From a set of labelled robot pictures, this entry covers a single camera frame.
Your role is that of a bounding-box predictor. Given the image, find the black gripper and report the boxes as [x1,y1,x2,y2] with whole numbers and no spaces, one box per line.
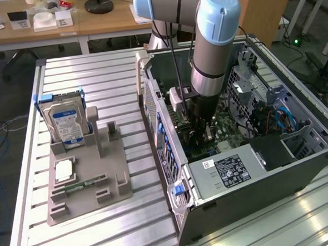
[186,94,222,127]

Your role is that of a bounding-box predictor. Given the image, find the plain white box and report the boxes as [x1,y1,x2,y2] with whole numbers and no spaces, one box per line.
[54,9,74,29]

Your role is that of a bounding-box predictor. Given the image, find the white paper stack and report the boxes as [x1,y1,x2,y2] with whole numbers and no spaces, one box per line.
[129,2,153,26]

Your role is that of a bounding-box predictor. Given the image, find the black round lamp base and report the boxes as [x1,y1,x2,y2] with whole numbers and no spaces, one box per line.
[83,0,115,16]

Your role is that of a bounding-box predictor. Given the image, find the grey parts rack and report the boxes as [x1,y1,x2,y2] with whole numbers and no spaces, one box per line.
[40,102,135,227]

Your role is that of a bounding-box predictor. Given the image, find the wooden cabinet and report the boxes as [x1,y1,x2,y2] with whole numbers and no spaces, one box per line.
[233,0,301,50]

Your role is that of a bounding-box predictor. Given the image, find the green motherboard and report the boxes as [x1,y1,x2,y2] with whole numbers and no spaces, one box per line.
[161,81,256,164]

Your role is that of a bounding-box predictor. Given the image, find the silver CPU chip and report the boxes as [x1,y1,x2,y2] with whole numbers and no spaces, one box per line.
[53,160,75,184]

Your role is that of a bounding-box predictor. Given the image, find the wooden desk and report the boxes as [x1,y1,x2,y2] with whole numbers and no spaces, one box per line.
[0,0,82,60]
[76,0,199,55]

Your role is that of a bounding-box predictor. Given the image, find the green RAM stick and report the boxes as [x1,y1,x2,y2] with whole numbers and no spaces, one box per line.
[62,176,106,193]

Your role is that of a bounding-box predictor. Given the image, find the black and white box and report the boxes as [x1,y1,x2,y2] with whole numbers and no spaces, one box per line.
[7,10,32,31]

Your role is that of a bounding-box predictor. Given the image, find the open grey PC case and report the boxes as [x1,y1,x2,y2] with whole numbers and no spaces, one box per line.
[133,29,328,246]

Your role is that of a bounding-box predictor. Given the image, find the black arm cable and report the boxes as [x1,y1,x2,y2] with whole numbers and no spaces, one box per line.
[165,0,192,114]

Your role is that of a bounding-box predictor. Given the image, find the blue case latch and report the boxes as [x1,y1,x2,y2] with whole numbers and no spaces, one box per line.
[170,184,185,197]

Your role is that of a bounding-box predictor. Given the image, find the hard disk with blue rails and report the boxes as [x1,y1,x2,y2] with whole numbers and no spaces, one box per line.
[32,85,95,151]

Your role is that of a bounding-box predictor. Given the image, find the grey power supply unit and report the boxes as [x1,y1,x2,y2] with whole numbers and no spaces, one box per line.
[187,142,270,201]

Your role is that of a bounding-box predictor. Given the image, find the white table frame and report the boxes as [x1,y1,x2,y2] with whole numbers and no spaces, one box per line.
[281,0,328,58]

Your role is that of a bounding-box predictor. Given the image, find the metal disk bay cage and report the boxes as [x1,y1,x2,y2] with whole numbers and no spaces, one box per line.
[222,48,270,105]

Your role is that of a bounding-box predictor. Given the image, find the black chair base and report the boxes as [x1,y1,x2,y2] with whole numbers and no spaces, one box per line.
[0,46,67,83]

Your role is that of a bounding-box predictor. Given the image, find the blue data wire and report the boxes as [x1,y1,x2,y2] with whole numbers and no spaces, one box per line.
[274,105,298,134]

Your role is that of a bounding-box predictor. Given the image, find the red small package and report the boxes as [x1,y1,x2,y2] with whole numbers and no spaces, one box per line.
[58,0,73,11]

